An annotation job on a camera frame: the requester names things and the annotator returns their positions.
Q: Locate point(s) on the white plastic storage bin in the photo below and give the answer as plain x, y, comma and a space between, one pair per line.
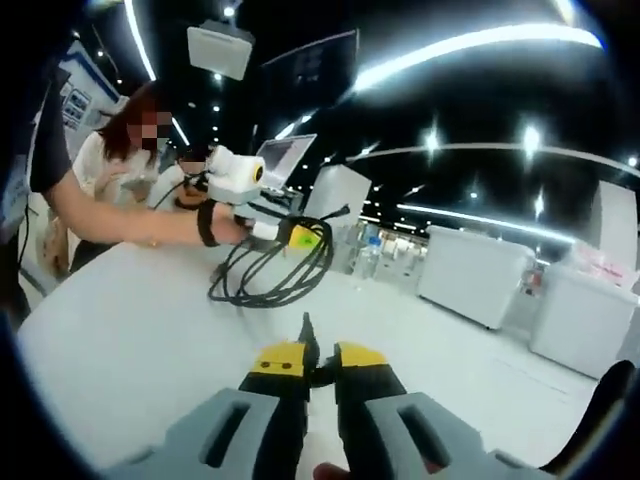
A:
470, 275

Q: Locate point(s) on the person's dark sleeve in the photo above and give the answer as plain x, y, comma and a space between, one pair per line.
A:
47, 135

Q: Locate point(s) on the open laptop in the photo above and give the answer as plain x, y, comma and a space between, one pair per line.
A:
282, 160

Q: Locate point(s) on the dark hanging screen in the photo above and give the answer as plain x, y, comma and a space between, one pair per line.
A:
312, 65

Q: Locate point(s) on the white desktop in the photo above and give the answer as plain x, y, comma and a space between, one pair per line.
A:
150, 325

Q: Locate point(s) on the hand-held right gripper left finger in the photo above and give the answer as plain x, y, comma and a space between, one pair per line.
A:
260, 420

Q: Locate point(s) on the white storage bin with bags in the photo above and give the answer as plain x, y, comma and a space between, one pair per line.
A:
585, 325

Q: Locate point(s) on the person's right hand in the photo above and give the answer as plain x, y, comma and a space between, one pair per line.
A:
331, 472

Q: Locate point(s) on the person's left hand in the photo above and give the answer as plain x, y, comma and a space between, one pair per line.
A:
232, 232

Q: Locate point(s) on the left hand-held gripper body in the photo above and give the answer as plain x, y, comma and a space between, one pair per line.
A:
235, 185

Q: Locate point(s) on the white ceiling-mounted box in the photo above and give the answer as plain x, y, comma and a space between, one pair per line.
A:
220, 47

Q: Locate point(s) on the blue and white display board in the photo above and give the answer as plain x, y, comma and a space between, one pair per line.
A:
82, 95

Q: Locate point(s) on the clear water bottle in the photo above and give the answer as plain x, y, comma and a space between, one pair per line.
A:
370, 257

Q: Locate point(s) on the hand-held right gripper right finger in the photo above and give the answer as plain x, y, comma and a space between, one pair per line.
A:
400, 425

